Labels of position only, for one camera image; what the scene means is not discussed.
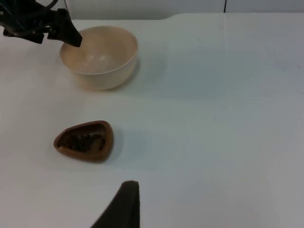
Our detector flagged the black cable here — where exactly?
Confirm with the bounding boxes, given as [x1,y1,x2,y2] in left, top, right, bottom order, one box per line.
[33,0,59,12]

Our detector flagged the dark brown wooden cup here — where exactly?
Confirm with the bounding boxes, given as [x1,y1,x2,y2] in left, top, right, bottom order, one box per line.
[53,120,116,164]

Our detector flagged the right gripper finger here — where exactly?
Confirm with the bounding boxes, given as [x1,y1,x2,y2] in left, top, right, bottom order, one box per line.
[90,180,141,228]

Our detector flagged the pale wooden bowl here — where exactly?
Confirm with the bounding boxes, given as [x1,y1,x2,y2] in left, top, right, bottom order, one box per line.
[59,26,139,91]

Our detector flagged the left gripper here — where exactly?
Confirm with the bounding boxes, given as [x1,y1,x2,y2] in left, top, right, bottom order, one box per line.
[0,0,83,48]

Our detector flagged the coffee beans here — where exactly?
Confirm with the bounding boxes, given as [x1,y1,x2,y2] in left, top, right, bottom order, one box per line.
[62,133,106,152]

